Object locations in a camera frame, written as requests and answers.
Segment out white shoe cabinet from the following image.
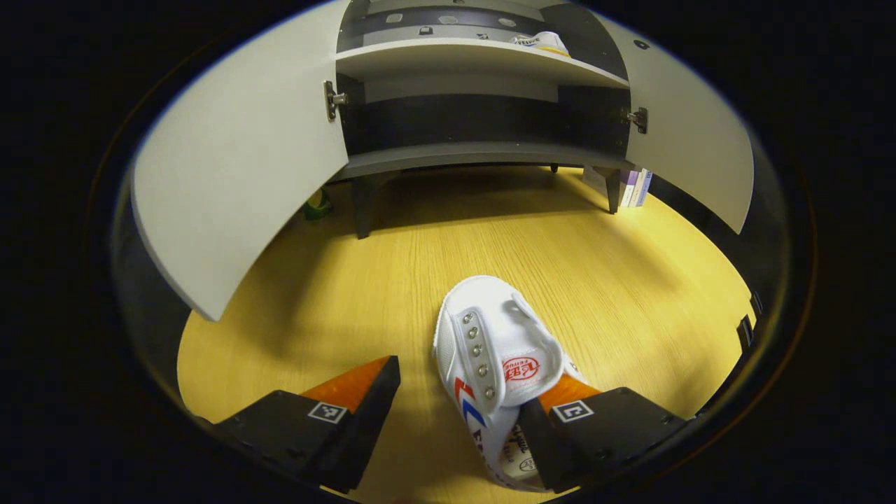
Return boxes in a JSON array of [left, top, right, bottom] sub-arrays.
[[335, 0, 634, 240]]

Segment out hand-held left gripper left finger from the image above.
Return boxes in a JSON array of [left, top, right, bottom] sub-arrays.
[[210, 355, 402, 493]]

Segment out green toy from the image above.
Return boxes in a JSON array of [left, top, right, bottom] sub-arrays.
[[304, 188, 334, 221]]

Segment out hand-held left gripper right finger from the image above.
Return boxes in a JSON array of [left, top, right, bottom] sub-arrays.
[[517, 373, 690, 493]]

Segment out white canvas shoe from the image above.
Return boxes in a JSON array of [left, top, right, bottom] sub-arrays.
[[511, 31, 570, 57], [433, 275, 603, 491]]

